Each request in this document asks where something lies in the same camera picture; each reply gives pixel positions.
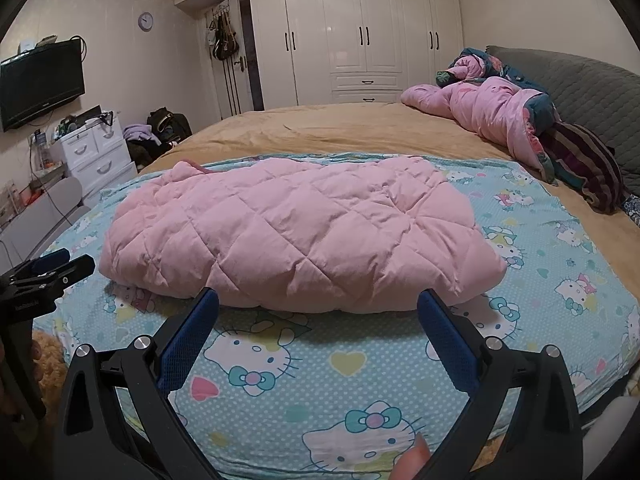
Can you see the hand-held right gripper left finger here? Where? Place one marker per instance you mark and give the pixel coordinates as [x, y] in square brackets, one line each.
[192, 332]

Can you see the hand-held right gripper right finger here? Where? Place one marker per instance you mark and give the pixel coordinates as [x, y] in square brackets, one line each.
[445, 340]

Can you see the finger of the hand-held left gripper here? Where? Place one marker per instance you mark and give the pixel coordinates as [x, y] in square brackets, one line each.
[75, 269]
[47, 260]

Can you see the pink quilted jacket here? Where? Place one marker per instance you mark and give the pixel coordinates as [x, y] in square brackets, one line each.
[300, 230]

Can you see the dark clothes pile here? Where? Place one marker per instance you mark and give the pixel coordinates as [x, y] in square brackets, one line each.
[142, 152]

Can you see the black clothes hanger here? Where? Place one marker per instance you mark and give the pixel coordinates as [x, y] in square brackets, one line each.
[102, 120]

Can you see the person's right hand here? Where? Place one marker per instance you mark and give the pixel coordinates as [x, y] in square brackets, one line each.
[410, 460]

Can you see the blue cartoon cat printed sheet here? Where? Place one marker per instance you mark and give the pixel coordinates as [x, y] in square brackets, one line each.
[350, 375]

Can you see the white chest of drawers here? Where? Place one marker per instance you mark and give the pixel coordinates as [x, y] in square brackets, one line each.
[95, 160]

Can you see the purple cloth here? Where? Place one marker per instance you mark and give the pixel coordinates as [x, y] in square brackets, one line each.
[140, 132]

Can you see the black bag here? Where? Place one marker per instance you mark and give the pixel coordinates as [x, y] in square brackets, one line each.
[170, 125]

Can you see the black television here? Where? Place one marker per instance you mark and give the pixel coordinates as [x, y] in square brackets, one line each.
[40, 85]

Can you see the dark striped cloth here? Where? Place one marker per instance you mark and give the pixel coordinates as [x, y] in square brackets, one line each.
[585, 165]

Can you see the small floral cloth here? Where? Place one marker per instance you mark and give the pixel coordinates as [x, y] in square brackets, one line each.
[632, 210]

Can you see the pink floral duvet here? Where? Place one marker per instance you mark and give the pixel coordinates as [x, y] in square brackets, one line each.
[490, 110]

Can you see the white door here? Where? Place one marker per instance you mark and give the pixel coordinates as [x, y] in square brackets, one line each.
[235, 85]

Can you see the tan plush bedspread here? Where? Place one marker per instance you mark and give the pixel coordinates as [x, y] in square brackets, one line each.
[325, 125]

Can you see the hanging dark bags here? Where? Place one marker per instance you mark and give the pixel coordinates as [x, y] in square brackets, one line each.
[225, 40]

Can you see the grey quilted headboard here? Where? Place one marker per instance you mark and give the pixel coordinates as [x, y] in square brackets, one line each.
[590, 90]

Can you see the white wardrobe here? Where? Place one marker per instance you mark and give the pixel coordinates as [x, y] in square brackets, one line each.
[325, 35]

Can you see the round wall clock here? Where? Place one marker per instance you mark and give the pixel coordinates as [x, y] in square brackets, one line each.
[146, 21]

